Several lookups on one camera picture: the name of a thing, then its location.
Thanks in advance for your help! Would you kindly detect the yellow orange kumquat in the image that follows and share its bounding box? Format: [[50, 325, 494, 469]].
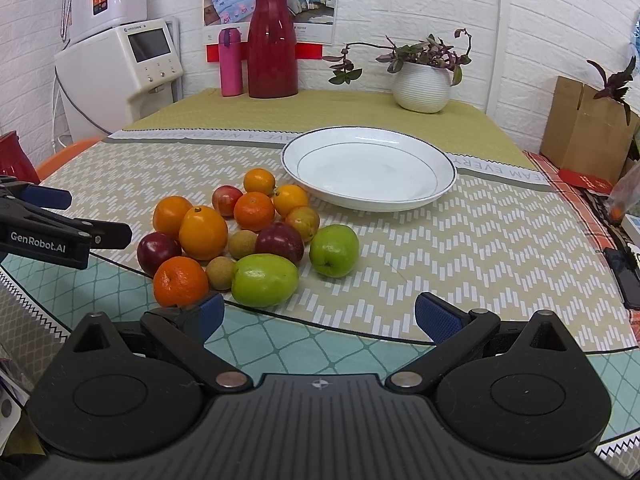
[[272, 184, 309, 218]]

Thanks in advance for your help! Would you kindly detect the small red pitcher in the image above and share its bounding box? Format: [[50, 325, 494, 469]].
[[0, 131, 40, 184]]

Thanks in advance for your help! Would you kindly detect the pink thermos bottle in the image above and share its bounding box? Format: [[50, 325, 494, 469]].
[[218, 27, 243, 96]]

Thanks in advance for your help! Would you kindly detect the green apple round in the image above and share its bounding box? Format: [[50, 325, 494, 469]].
[[309, 224, 360, 278]]

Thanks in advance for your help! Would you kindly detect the mandarin orange front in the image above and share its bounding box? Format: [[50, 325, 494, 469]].
[[153, 256, 209, 308]]

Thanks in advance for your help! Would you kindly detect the white ceramic plate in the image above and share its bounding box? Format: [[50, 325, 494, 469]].
[[281, 126, 458, 212]]

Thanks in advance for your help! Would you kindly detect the white water dispenser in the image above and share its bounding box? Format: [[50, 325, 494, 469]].
[[54, 18, 183, 142]]

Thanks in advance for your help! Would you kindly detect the mandarin orange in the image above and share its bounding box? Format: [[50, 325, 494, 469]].
[[153, 256, 209, 308], [233, 192, 276, 232]]

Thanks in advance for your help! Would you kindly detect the brown longan front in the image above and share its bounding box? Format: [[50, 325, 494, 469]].
[[205, 256, 235, 292]]

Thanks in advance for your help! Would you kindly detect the cardboard box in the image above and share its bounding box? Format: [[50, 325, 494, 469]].
[[540, 76, 639, 184]]

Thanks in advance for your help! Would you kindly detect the clear plastic bag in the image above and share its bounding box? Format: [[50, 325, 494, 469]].
[[605, 160, 640, 224]]

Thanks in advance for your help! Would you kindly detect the green apple oblong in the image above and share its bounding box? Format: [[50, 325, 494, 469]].
[[231, 254, 299, 308]]

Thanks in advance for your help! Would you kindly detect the red apple back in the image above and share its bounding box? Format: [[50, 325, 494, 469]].
[[212, 185, 243, 218]]

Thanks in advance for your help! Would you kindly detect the purple plant by box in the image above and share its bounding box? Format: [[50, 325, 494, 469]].
[[587, 56, 637, 126]]

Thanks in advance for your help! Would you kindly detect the purple green trailing plant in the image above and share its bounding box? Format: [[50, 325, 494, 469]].
[[322, 28, 473, 87]]

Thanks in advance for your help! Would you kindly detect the orange chair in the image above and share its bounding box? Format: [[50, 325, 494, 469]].
[[36, 138, 102, 180]]

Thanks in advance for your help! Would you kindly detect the dark red plum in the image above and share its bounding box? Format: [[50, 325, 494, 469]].
[[137, 232, 182, 278], [255, 222, 305, 264]]

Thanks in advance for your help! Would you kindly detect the small orange back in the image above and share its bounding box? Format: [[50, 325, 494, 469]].
[[243, 168, 276, 196]]

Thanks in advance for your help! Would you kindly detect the dark red thermos jug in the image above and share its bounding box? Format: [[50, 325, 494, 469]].
[[247, 0, 298, 99]]

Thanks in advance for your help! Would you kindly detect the red envelope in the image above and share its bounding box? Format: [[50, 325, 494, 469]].
[[559, 169, 613, 196]]

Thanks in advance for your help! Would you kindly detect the brown longan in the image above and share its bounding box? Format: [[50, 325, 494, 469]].
[[228, 230, 258, 260], [205, 256, 235, 292]]

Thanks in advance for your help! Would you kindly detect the brown longan back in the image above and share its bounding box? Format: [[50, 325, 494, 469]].
[[228, 230, 258, 260]]

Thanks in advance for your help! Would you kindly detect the large orange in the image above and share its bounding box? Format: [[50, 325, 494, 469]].
[[178, 206, 228, 261]]

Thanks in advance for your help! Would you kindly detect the red yellow plum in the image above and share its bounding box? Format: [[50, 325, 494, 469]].
[[285, 206, 320, 243]]

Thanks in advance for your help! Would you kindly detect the white ribbed plant pot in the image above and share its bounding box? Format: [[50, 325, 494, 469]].
[[392, 63, 451, 114]]

